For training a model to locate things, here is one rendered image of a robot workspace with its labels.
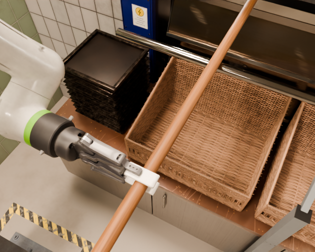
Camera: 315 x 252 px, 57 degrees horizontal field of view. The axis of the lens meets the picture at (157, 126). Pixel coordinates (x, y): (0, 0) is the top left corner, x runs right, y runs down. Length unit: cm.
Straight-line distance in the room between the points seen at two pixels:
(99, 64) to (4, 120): 64
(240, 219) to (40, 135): 88
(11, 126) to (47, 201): 131
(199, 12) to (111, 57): 41
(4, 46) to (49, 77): 12
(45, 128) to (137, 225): 126
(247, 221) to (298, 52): 69
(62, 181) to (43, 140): 136
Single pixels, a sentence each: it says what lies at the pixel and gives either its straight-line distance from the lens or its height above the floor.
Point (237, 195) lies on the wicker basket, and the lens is 115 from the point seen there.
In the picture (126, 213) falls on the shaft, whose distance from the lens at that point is 59.
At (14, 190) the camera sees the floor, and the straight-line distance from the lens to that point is 211.
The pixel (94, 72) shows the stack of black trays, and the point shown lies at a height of 90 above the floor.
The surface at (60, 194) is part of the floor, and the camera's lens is 199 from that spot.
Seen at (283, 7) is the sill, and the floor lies 117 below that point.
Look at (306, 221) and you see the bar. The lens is 94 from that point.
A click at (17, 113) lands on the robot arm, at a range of 72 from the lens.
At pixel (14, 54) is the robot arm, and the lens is 69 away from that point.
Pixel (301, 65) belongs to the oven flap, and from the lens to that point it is 127.
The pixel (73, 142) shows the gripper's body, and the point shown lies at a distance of 65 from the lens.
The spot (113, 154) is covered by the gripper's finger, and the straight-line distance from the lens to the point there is 59.
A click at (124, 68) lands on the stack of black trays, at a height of 90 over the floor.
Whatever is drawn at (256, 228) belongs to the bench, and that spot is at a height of 58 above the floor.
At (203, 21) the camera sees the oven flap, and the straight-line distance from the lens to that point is 129.
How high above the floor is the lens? 176
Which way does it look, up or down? 55 degrees down
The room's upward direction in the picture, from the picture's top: straight up
